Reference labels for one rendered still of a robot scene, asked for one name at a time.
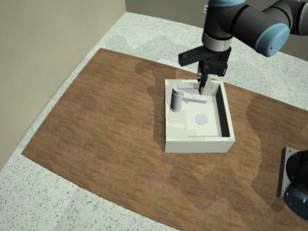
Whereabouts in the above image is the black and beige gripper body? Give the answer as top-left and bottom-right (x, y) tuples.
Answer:
(200, 45), (231, 77)

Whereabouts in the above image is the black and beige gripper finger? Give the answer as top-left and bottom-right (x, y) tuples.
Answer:
(198, 69), (216, 95)
(197, 61), (202, 82)

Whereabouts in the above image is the grey mixer tap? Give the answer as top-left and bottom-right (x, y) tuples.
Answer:
(169, 82), (207, 113)

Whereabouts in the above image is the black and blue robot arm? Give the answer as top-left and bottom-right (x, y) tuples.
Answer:
(178, 0), (308, 221)

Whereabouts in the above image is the white square sink basin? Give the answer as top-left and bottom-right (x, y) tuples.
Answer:
(164, 79), (235, 153)

